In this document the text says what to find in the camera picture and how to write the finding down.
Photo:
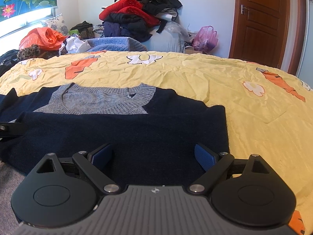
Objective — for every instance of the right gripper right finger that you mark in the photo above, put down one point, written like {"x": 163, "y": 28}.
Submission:
{"x": 215, "y": 165}

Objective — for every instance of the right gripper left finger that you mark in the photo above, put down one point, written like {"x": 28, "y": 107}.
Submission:
{"x": 93, "y": 163}

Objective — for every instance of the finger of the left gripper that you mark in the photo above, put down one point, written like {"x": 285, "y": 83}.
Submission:
{"x": 12, "y": 129}

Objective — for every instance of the grey navy knit sweater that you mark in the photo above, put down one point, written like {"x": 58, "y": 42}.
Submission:
{"x": 153, "y": 131}

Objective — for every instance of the dark floral garment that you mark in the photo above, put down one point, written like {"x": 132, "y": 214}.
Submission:
{"x": 8, "y": 60}

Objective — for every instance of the yellow cartoon print bedspread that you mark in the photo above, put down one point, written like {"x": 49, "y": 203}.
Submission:
{"x": 268, "y": 111}

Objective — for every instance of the leopard print cloth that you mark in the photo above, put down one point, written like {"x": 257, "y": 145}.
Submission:
{"x": 30, "y": 52}

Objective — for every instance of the orange plastic bag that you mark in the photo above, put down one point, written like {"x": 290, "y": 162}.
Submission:
{"x": 46, "y": 38}

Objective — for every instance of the white crumpled plastic bag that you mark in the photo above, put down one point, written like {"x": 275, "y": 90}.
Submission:
{"x": 73, "y": 45}

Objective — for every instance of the floral patterned pillow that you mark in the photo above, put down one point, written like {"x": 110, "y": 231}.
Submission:
{"x": 57, "y": 23}

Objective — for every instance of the blue knit blanket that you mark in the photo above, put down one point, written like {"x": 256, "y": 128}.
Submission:
{"x": 120, "y": 44}

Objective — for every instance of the pink plastic bag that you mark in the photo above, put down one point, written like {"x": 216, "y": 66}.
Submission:
{"x": 205, "y": 40}

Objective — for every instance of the dark navy jacket on pile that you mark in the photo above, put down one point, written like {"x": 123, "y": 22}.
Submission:
{"x": 126, "y": 25}

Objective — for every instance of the brown wooden door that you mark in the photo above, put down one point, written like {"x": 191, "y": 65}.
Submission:
{"x": 272, "y": 33}

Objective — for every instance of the clear plastic bag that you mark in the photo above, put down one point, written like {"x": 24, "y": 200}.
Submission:
{"x": 174, "y": 27}

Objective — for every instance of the red garment on pile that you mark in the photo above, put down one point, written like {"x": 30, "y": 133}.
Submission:
{"x": 131, "y": 7}

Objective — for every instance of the silver door handle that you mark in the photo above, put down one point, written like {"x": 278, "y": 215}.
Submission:
{"x": 244, "y": 9}

